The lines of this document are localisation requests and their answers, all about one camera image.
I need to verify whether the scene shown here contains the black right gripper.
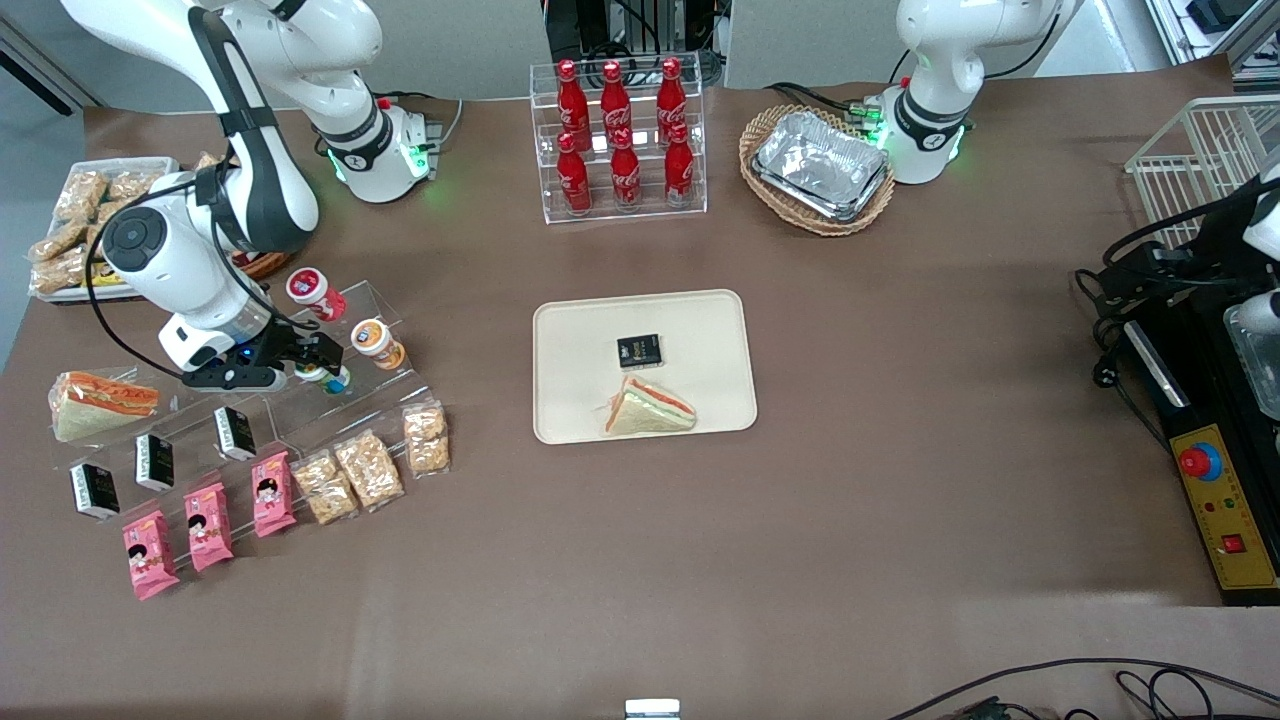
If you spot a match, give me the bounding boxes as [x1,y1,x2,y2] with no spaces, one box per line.
[234,329,347,387]

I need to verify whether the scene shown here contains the clear acrylic stepped gum stand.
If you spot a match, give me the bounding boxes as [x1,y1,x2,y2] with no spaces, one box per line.
[225,282,433,453]

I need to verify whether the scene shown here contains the white rectangular snack tray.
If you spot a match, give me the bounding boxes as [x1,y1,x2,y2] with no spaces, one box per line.
[28,157,182,303]

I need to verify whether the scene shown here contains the beige plastic tray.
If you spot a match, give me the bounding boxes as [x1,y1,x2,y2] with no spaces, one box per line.
[532,289,759,446]

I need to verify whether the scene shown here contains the aluminium foil tray stack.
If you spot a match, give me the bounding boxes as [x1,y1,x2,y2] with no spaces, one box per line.
[751,109,892,224]

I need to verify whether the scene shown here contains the black and white carton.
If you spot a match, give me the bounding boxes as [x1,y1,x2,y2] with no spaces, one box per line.
[213,405,258,463]
[69,461,121,521]
[134,432,176,493]

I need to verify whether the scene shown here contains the brown wicker basket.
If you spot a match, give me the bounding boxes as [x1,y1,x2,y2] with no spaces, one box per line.
[230,248,293,282]

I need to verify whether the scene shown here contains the clear acrylic stepped snack stand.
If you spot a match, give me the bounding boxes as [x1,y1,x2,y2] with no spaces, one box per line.
[50,365,281,531]

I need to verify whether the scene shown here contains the pink snack packet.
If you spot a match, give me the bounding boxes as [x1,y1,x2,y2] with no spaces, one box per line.
[122,509,182,602]
[251,450,298,539]
[183,481,236,573]

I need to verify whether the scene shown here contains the wrapped triangle sandwich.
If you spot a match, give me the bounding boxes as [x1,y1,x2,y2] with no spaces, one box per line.
[49,370,162,443]
[604,375,698,436]

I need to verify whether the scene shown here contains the red cola bottle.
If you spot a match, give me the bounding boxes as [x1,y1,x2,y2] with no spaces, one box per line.
[663,121,697,207]
[555,58,593,151]
[555,131,594,215]
[609,127,644,211]
[599,60,634,141]
[655,56,690,136]

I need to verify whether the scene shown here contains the clear acrylic bottle rack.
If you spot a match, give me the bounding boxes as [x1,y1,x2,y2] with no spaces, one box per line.
[529,51,709,226]

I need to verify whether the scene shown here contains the black background equipment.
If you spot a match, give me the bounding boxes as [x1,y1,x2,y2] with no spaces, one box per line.
[543,0,728,87]

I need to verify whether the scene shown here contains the light wicker basket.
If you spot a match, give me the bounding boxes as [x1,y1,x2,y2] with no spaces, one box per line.
[738,104,897,238]

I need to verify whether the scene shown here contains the red emergency stop button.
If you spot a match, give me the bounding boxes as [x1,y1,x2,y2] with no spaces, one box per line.
[1177,442,1224,482]

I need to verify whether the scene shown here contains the black control box yellow panel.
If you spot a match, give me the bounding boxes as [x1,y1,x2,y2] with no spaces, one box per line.
[1124,288,1280,609]

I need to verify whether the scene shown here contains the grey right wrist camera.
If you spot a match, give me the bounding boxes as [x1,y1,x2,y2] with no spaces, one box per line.
[181,363,288,393]

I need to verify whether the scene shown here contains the grey arm base cable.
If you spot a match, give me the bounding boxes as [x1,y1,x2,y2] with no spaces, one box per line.
[376,91,465,153]

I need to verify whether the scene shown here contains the black arm base cables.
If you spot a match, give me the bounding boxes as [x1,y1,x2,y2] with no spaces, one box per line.
[764,45,916,128]

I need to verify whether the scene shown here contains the black cable bundle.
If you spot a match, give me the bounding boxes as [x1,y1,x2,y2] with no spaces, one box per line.
[1074,175,1280,393]

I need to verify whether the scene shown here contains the black floor cables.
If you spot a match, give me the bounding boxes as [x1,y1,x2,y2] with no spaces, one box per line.
[884,656,1280,720]

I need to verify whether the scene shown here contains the white wire basket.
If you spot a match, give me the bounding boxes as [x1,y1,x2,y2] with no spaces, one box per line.
[1124,95,1280,252]

